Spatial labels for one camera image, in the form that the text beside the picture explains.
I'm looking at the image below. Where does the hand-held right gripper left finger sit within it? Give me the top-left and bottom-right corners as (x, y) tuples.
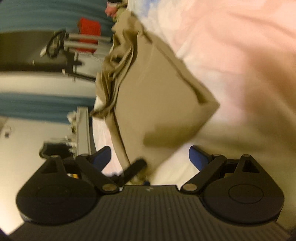
(40, 146), (120, 194)

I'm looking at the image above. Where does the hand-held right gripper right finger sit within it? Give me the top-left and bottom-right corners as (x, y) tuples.
(180, 146), (261, 193)

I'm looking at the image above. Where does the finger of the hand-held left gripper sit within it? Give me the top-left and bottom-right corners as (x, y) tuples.
(111, 158), (148, 186)

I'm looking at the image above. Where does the beige hoodie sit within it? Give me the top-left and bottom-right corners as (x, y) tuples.
(89, 10), (220, 184)

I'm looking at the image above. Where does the pile of clothes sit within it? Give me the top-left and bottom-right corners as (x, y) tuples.
(105, 0), (127, 17)

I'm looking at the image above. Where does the white vanity desk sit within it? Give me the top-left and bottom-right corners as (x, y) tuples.
(69, 107), (93, 161)

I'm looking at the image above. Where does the row of cosmetic bottles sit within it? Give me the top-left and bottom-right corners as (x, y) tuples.
(66, 111), (79, 154)

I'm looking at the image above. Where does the wavy black-framed mirror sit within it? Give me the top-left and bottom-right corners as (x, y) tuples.
(40, 139), (70, 158)

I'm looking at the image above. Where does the pastel tie-dye duvet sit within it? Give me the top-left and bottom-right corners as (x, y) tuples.
(92, 0), (296, 230)

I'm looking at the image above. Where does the red bucket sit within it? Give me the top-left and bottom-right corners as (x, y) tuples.
(77, 18), (101, 50)

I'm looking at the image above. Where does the dark window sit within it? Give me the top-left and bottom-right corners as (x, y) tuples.
(0, 31), (70, 73)

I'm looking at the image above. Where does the wide blue curtain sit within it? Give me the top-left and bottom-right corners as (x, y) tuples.
(0, 0), (116, 33)

